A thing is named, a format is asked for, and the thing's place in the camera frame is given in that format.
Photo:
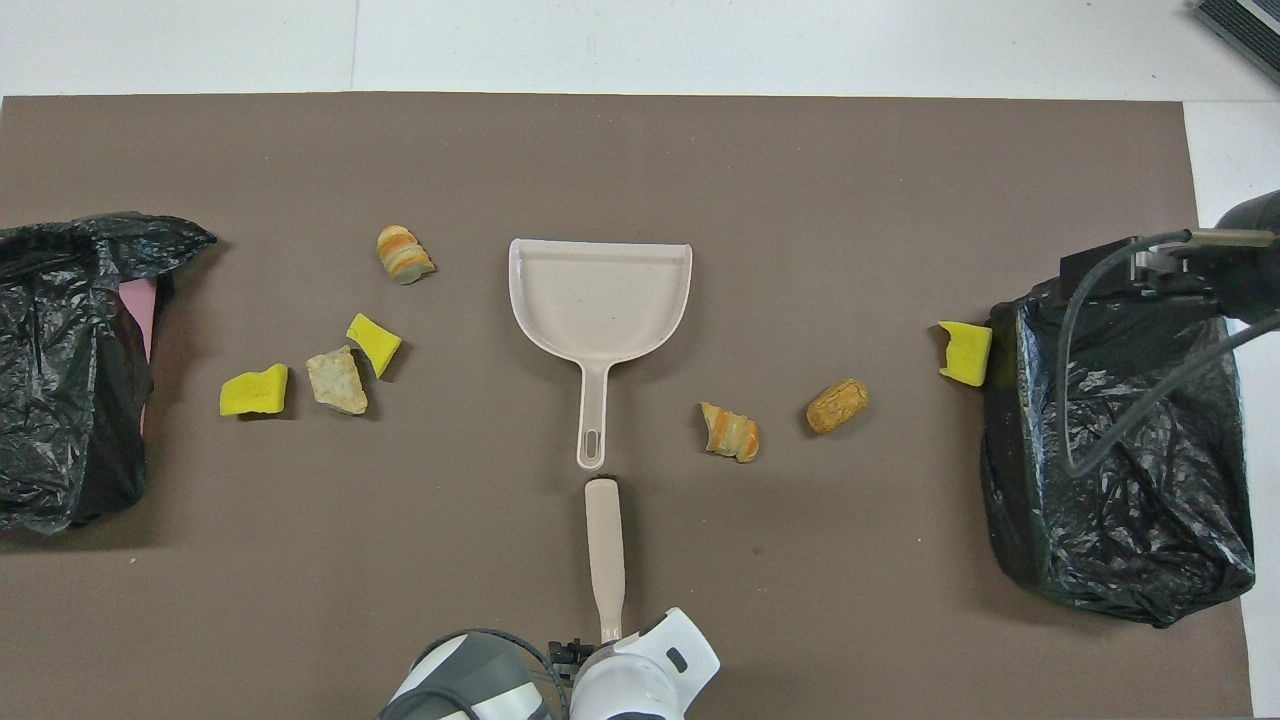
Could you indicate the orange striped croissant piece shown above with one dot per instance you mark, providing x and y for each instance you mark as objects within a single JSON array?
[{"x": 403, "y": 255}]

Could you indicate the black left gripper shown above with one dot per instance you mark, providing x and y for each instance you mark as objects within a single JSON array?
[{"x": 570, "y": 655}]

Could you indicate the orange striped bread piece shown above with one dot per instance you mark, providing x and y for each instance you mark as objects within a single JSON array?
[{"x": 730, "y": 432}]

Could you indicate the golden brown bread roll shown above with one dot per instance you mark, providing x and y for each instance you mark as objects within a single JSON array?
[{"x": 837, "y": 406}]

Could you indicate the beige hand brush black bristles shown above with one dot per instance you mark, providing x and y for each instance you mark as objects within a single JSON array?
[{"x": 605, "y": 540}]

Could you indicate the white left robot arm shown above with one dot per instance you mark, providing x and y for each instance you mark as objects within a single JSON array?
[{"x": 640, "y": 680}]

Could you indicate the pale beige bread piece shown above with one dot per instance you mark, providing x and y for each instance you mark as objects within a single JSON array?
[{"x": 338, "y": 383}]

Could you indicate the brown table mat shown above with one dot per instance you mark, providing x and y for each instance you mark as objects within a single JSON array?
[{"x": 400, "y": 600}]

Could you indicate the pink bin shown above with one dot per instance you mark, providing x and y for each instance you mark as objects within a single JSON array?
[{"x": 143, "y": 305}]

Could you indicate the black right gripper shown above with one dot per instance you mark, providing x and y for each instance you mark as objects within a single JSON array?
[{"x": 1100, "y": 272}]

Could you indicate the yellow green-backed sponge piece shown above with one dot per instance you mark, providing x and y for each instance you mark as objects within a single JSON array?
[{"x": 967, "y": 355}]

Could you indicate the black trash bag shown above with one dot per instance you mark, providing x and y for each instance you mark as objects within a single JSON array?
[
  {"x": 60, "y": 430},
  {"x": 1130, "y": 520}
]

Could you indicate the beige plastic dustpan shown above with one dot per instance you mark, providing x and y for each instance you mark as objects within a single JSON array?
[{"x": 600, "y": 300}]

